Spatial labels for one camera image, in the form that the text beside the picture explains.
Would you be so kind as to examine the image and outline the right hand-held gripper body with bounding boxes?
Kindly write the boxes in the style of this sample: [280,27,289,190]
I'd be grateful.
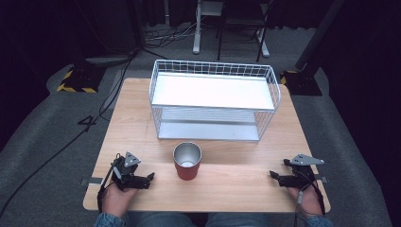
[278,153,325,190]

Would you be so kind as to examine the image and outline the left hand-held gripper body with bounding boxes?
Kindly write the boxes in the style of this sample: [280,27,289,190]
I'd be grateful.
[110,151,151,192]

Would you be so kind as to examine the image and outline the red metal cup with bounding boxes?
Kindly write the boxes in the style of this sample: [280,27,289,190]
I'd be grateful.
[172,141,202,182]

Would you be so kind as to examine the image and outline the white wire shelf rack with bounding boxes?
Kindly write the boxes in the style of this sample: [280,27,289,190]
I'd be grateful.
[148,59,282,143]

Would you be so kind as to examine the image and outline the person's right hand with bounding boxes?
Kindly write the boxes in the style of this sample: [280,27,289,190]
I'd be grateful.
[287,183,324,218]

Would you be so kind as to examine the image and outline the person's left hand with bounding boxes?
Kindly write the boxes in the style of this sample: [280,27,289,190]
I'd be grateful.
[101,182,140,219]

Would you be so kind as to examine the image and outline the person's right leg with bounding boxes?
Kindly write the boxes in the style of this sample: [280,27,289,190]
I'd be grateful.
[205,212,299,227]

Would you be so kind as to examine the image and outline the black yellow striped stand base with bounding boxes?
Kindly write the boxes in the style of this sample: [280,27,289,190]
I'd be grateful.
[279,69,323,97]
[56,64,108,95]

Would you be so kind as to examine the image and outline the black slanted pole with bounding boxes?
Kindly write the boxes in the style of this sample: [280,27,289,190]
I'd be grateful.
[294,0,348,72]

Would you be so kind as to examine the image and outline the black chair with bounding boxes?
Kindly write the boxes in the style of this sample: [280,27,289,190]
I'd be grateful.
[216,0,274,63]

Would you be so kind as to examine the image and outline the white metal stand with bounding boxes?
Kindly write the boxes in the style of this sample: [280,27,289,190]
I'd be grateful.
[192,0,270,59]

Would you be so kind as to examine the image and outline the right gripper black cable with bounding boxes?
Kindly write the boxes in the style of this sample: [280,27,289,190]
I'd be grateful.
[292,169,326,227]

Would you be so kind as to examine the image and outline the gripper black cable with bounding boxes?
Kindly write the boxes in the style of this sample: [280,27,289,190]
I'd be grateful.
[96,153,123,214]
[292,169,326,227]

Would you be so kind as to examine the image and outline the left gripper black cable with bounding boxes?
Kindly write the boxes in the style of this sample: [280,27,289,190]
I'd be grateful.
[96,153,123,214]

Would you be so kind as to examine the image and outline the long black floor cable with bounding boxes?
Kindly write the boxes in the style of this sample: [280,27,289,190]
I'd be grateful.
[0,46,140,219]

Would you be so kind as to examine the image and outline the bundle of floor cables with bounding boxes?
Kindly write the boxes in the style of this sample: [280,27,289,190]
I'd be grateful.
[144,18,206,43]

